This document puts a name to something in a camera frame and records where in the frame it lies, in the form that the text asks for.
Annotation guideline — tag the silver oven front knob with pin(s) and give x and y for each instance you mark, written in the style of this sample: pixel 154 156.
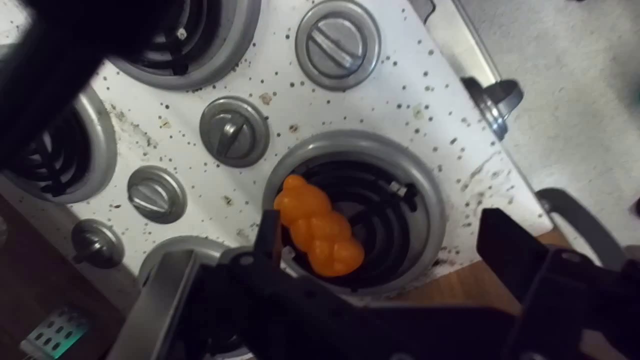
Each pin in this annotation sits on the silver oven front knob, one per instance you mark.
pixel 497 100

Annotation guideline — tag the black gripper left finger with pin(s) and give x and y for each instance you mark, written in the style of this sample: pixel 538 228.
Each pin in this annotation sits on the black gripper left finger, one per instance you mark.
pixel 270 237

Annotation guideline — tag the orange twisted doughnut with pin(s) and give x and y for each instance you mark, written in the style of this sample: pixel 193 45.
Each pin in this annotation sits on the orange twisted doughnut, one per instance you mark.
pixel 321 226

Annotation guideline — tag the grey stove knob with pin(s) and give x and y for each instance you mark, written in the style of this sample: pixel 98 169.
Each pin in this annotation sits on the grey stove knob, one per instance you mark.
pixel 156 195
pixel 98 242
pixel 338 42
pixel 235 131

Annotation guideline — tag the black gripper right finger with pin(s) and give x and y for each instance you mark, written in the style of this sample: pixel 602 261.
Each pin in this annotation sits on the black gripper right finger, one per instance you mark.
pixel 516 250

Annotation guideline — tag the wooden toy kitchen unit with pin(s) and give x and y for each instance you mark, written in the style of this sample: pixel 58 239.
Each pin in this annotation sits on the wooden toy kitchen unit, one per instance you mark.
pixel 412 100

